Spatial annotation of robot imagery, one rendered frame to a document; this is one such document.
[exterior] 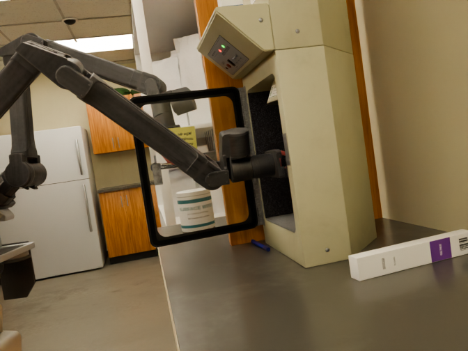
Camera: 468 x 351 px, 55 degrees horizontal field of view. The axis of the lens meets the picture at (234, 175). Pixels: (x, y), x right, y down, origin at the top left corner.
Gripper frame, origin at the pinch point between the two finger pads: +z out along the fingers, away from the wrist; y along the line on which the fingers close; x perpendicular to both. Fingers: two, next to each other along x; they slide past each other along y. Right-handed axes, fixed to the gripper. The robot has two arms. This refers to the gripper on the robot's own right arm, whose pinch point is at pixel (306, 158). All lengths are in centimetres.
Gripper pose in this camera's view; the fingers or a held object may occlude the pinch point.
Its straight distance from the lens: 113.8
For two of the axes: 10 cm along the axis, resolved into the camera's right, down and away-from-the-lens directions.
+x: 1.6, 9.9, 0.6
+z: 9.7, -1.6, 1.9
